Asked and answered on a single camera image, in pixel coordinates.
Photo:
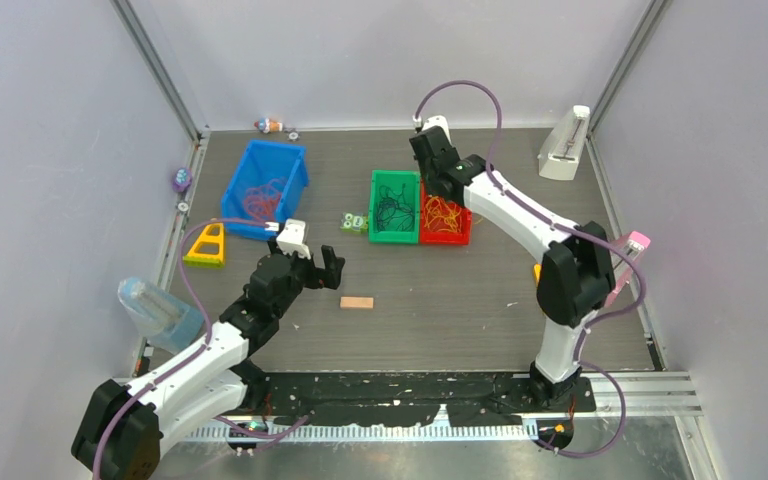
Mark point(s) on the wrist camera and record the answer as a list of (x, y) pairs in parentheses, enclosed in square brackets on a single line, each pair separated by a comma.
[(290, 237), (440, 121)]

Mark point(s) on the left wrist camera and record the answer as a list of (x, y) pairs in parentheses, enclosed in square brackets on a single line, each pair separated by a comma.
[(290, 237)]

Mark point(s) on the clear plastic container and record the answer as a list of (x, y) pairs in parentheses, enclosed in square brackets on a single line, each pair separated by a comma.
[(165, 321)]

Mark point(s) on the yellow ladder toy right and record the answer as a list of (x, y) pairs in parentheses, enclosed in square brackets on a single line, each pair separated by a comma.
[(536, 273)]

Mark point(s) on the small colourful figurine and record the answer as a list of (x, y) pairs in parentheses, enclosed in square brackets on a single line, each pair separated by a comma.
[(267, 125)]

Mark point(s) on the yellow triangle ladder toy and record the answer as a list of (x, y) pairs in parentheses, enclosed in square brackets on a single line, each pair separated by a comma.
[(208, 250)]

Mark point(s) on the small wooden block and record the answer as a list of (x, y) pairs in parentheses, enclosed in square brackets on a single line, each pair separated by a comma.
[(354, 302)]

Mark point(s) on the purple round toy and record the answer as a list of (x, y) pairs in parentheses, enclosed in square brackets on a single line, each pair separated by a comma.
[(181, 180)]

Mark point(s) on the pink metronome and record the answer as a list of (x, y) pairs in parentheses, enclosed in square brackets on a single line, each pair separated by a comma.
[(633, 245)]

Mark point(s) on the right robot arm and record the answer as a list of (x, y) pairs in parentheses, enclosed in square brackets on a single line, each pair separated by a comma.
[(576, 270)]

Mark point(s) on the white metronome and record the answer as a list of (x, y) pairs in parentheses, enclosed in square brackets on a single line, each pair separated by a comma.
[(559, 156)]

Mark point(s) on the red plastic bin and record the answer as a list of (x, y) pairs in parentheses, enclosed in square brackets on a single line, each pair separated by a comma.
[(443, 222)]

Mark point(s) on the green monster toy block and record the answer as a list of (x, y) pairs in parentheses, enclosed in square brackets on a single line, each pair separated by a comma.
[(354, 223)]

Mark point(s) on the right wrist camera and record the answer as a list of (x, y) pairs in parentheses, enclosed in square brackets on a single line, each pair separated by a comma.
[(440, 121)]

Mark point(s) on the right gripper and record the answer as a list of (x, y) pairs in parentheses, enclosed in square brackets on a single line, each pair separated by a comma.
[(427, 184)]

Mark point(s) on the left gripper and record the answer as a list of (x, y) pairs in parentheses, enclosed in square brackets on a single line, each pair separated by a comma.
[(317, 277)]

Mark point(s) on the blue plastic bin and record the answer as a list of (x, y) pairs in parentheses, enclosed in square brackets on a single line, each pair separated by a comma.
[(267, 186)]

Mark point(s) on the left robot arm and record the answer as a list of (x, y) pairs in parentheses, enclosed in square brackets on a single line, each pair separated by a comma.
[(128, 428)]

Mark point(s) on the green plastic bin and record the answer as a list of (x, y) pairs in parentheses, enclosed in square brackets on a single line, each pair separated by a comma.
[(394, 207)]

